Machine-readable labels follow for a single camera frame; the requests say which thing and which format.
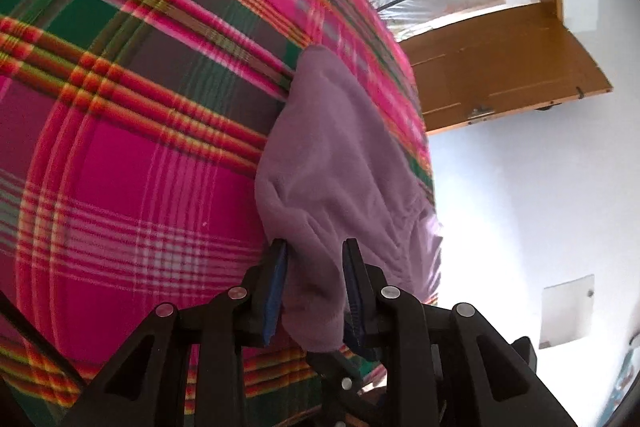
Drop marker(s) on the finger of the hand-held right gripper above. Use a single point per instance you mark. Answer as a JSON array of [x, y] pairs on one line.
[[332, 369]]

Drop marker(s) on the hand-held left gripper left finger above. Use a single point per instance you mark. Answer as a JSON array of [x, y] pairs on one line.
[[275, 297]]

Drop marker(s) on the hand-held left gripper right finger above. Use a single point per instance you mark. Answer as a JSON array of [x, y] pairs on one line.
[[354, 302]]

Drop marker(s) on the purple pants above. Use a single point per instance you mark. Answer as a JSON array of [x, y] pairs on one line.
[[340, 167]]

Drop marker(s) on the pink green plaid blanket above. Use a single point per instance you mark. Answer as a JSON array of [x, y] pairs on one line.
[[125, 132]]

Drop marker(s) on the wooden door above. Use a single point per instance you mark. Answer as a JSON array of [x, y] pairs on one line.
[[510, 67]]

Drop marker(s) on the white wall panel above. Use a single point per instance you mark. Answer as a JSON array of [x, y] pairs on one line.
[[567, 312]]

